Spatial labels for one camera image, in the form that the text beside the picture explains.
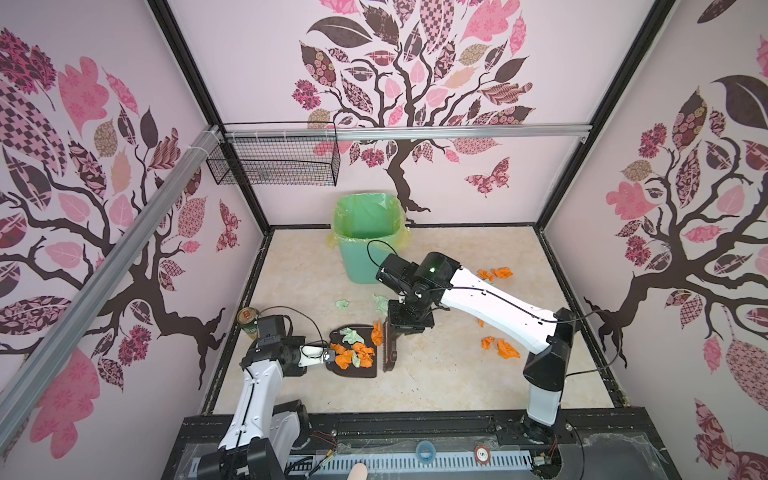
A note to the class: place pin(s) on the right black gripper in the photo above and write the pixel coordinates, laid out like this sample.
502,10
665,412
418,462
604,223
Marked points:
403,328

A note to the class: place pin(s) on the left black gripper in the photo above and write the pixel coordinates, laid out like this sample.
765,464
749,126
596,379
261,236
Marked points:
294,339

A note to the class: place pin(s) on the dark brown hand brush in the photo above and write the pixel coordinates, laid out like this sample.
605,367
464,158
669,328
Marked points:
390,352

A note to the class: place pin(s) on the large orange paper clump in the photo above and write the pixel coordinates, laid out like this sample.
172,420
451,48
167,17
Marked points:
358,356

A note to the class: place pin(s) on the dark brown plastic dustpan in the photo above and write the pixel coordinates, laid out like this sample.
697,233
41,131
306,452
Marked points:
352,372

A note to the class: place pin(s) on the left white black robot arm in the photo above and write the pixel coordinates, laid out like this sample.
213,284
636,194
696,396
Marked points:
258,441

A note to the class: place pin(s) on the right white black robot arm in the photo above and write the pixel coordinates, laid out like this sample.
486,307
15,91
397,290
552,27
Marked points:
440,282

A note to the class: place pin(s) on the green scrap right side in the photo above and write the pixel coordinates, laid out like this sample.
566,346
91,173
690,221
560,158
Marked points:
382,304

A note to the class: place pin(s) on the small green drink can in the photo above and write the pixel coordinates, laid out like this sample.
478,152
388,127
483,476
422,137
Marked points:
247,319

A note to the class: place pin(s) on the small orange scrap front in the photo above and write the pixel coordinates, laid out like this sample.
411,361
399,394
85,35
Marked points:
487,342

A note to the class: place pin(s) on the orange scrap back left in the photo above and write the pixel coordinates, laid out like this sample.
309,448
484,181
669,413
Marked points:
485,275

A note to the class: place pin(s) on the orange scrap front right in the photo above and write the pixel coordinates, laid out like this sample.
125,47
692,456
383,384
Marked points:
506,350

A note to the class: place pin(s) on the orange scrap back right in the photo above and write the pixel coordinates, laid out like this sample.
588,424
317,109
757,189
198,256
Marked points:
502,273

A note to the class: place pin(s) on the green plastic trash bin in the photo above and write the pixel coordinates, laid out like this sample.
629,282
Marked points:
361,263

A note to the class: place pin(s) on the light green bin liner bag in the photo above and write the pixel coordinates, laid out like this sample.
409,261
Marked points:
359,218

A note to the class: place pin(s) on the blue tape roll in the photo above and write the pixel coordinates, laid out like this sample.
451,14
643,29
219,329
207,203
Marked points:
425,452

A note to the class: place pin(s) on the red white tape roll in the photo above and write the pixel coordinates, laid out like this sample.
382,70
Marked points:
482,455

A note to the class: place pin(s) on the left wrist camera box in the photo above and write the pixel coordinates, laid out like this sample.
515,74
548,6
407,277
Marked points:
313,355

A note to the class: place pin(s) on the white slotted cable duct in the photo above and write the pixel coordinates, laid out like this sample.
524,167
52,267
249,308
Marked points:
388,465

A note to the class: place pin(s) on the black wire mesh basket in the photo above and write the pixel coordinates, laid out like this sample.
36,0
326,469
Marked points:
284,153

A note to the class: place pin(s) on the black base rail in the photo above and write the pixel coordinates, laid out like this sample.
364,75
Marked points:
593,443

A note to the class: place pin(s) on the aluminium frame bar back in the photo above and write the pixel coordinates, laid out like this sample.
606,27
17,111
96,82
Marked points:
423,132

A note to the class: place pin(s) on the aluminium frame bar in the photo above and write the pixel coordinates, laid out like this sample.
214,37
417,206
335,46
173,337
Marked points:
24,390
423,132

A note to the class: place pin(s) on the aluminium frame bar left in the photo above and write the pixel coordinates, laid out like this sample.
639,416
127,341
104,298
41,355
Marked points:
24,390

